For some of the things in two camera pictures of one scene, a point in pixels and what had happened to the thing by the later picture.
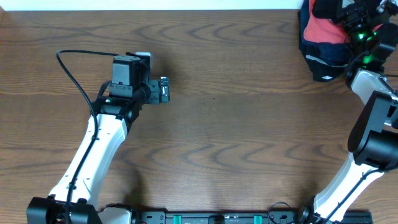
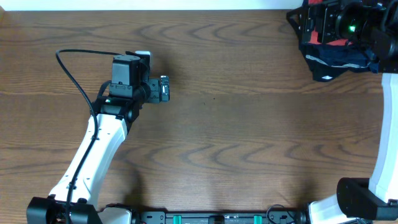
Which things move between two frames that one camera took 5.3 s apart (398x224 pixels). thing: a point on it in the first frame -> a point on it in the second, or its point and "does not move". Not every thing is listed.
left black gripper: (156, 98) does not move
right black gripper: (361, 8) -> (329, 13)
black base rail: (234, 217) does not move
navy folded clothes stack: (326, 61) does not move
